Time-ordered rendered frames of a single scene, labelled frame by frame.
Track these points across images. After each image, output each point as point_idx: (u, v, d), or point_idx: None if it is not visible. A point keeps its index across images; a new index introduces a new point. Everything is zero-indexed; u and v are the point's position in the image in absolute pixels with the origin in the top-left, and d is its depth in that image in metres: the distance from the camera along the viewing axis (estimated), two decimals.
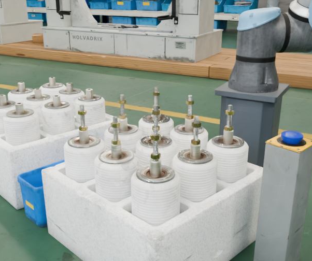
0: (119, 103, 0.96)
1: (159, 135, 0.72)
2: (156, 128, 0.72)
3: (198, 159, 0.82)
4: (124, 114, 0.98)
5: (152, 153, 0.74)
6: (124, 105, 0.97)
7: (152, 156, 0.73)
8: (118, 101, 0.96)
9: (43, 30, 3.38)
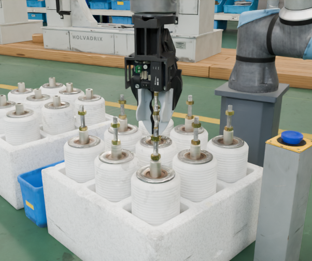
0: (119, 103, 0.96)
1: None
2: (156, 128, 0.72)
3: (198, 159, 0.82)
4: (124, 114, 0.98)
5: (155, 156, 0.73)
6: (124, 105, 0.97)
7: (159, 156, 0.74)
8: (118, 101, 0.96)
9: (43, 30, 3.38)
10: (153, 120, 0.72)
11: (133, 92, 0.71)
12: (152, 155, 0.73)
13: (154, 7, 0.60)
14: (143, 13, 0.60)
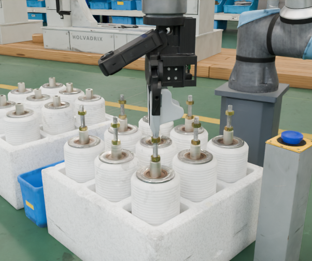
0: (119, 103, 0.96)
1: None
2: None
3: (198, 159, 0.82)
4: (124, 114, 0.98)
5: (153, 157, 0.73)
6: (124, 105, 0.97)
7: (158, 158, 0.73)
8: (118, 101, 0.96)
9: (43, 30, 3.38)
10: (151, 124, 0.71)
11: (158, 101, 0.66)
12: (151, 156, 0.74)
13: None
14: (185, 13, 0.65)
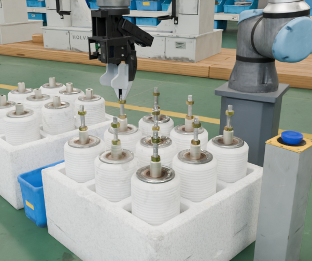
0: (119, 103, 0.96)
1: (152, 139, 0.72)
2: (154, 131, 0.72)
3: (198, 159, 0.82)
4: (124, 114, 0.98)
5: (158, 155, 0.75)
6: (124, 105, 0.97)
7: (152, 156, 0.75)
8: (118, 101, 0.96)
9: (43, 30, 3.38)
10: None
11: None
12: (159, 156, 0.74)
13: (103, 2, 0.84)
14: (99, 6, 0.86)
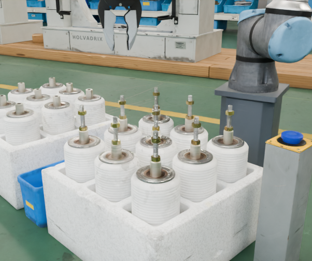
0: (118, 103, 0.96)
1: (152, 139, 0.72)
2: (154, 131, 0.72)
3: (198, 159, 0.82)
4: (125, 115, 0.98)
5: (158, 155, 0.75)
6: (123, 106, 0.96)
7: (152, 156, 0.75)
8: (118, 101, 0.96)
9: (43, 30, 3.38)
10: (128, 40, 0.91)
11: (139, 14, 0.90)
12: (159, 156, 0.74)
13: None
14: None
